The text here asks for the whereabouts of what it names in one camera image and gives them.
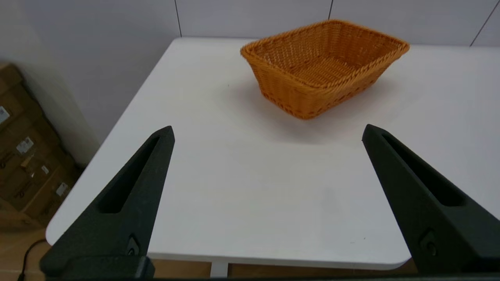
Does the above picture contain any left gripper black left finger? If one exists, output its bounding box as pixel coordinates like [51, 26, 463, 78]
[39, 125, 175, 279]

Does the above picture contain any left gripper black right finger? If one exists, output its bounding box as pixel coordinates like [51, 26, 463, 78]
[361, 124, 500, 274]

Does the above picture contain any orange woven wicker basket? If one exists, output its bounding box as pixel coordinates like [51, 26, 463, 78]
[240, 20, 411, 120]

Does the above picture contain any white table leg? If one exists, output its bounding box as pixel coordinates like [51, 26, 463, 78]
[210, 261, 229, 278]

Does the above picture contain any crumpled brown cardboard box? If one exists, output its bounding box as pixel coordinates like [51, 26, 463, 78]
[0, 199, 44, 231]

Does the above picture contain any black floor cable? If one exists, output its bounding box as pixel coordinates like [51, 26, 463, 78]
[18, 239, 49, 281]

